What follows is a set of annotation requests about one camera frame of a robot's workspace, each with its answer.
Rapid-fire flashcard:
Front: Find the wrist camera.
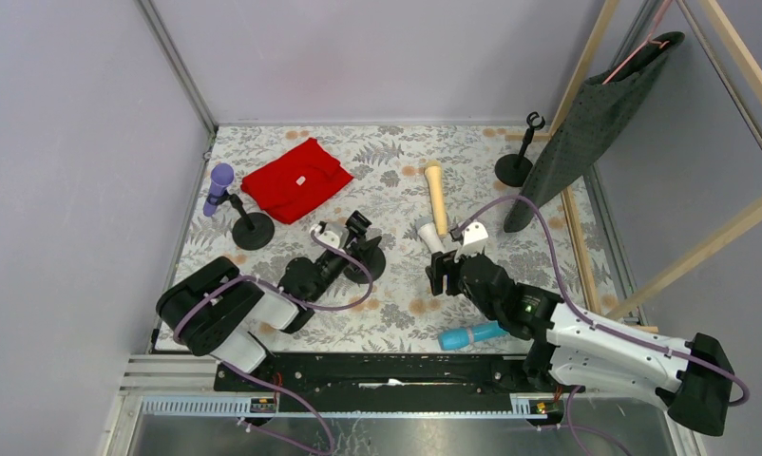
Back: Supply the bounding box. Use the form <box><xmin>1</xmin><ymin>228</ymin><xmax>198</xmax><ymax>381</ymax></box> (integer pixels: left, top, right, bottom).
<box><xmin>449</xmin><ymin>221</ymin><xmax>488</xmax><ymax>262</ymax></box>
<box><xmin>310</xmin><ymin>221</ymin><xmax>350</xmax><ymax>250</ymax></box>

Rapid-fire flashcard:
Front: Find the floral table mat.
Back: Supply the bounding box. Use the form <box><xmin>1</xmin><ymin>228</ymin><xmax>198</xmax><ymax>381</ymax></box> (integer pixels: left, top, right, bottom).
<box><xmin>176</xmin><ymin>125</ymin><xmax>617</xmax><ymax>354</ymax></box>

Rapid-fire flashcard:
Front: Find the white microphone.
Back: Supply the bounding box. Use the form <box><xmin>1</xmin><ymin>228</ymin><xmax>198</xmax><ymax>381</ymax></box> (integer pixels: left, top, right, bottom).
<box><xmin>415</xmin><ymin>217</ymin><xmax>447</xmax><ymax>254</ymax></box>

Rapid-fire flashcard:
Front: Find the pink clothes hanger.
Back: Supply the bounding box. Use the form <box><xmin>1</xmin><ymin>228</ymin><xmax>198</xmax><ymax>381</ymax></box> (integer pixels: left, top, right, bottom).
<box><xmin>601</xmin><ymin>0</ymin><xmax>672</xmax><ymax>86</ymax></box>

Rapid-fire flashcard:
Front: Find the wooden frame rack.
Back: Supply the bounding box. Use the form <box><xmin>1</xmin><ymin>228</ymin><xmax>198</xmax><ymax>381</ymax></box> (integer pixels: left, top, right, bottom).
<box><xmin>541</xmin><ymin>1</ymin><xmax>762</xmax><ymax>320</ymax></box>

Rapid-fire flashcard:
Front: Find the teal blue microphone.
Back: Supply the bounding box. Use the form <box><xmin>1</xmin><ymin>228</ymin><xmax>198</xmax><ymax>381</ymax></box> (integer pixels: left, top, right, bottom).
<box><xmin>437</xmin><ymin>322</ymin><xmax>508</xmax><ymax>351</ymax></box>

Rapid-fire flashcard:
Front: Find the dark grey hanging cloth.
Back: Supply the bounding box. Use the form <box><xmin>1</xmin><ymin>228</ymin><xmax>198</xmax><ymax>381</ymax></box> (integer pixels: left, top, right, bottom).
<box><xmin>520</xmin><ymin>31</ymin><xmax>685</xmax><ymax>207</ymax></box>

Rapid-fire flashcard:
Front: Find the purple microphone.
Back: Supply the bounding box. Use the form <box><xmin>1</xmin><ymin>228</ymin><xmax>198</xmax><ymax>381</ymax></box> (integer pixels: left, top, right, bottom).
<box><xmin>202</xmin><ymin>162</ymin><xmax>235</xmax><ymax>218</ymax></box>

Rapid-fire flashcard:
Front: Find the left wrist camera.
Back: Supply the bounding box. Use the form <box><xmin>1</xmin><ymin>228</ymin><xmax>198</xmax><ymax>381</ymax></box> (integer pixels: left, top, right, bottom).
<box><xmin>310</xmin><ymin>221</ymin><xmax>350</xmax><ymax>250</ymax></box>

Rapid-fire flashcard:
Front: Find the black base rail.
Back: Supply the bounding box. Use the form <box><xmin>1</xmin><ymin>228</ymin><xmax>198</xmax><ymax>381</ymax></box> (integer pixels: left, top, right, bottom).
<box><xmin>214</xmin><ymin>351</ymin><xmax>549</xmax><ymax>415</ymax></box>

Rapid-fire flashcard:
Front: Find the black mic stand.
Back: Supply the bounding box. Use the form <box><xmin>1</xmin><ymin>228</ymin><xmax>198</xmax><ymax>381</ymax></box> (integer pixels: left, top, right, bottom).
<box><xmin>206</xmin><ymin>191</ymin><xmax>275</xmax><ymax>251</ymax></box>
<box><xmin>494</xmin><ymin>111</ymin><xmax>545</xmax><ymax>188</ymax></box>
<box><xmin>345</xmin><ymin>211</ymin><xmax>386</xmax><ymax>281</ymax></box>

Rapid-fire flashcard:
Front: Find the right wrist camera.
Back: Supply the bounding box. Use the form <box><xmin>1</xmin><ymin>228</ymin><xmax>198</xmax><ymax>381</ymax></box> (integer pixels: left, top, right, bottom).
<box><xmin>449</xmin><ymin>221</ymin><xmax>488</xmax><ymax>262</ymax></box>

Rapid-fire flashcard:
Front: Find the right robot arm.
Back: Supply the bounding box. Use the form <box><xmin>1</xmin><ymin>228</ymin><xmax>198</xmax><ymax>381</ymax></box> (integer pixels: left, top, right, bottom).
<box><xmin>425</xmin><ymin>252</ymin><xmax>733</xmax><ymax>437</ymax></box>

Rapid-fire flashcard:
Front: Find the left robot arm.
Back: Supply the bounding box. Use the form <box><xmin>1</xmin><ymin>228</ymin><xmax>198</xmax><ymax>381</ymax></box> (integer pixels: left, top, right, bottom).
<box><xmin>156</xmin><ymin>222</ymin><xmax>386</xmax><ymax>373</ymax></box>

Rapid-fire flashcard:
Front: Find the cream yellow microphone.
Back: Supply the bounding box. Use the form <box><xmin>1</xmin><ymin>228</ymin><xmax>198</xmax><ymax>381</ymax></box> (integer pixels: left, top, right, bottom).
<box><xmin>424</xmin><ymin>160</ymin><xmax>448</xmax><ymax>237</ymax></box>

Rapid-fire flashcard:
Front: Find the red folded cloth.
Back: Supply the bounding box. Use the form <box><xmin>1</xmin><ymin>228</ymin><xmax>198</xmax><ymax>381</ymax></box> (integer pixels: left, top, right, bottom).
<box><xmin>240</xmin><ymin>138</ymin><xmax>353</xmax><ymax>224</ymax></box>

